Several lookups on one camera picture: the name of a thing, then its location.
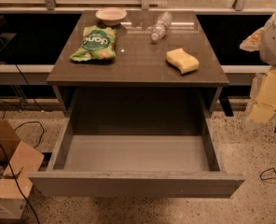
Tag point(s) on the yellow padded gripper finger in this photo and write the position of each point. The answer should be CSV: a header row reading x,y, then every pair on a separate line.
x,y
262,104

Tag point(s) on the yellow sponge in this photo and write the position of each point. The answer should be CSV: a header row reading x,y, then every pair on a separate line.
x,y
182,60

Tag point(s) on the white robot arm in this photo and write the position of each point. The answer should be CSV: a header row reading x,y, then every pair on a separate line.
x,y
263,40

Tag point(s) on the grey cabinet with table top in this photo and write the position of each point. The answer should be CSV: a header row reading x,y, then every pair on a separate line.
x,y
139,61

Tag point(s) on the open grey top drawer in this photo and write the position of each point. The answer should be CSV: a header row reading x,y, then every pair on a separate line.
x,y
125,142

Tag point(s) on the clear plastic water bottle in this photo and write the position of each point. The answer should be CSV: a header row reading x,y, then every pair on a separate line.
x,y
161,26

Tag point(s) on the beige paper bowl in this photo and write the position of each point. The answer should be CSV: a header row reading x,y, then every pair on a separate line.
x,y
111,16

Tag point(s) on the green chip bag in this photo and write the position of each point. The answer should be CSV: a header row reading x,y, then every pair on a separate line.
x,y
97,44

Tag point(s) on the cardboard box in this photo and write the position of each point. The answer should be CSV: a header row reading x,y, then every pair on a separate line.
x,y
17,161

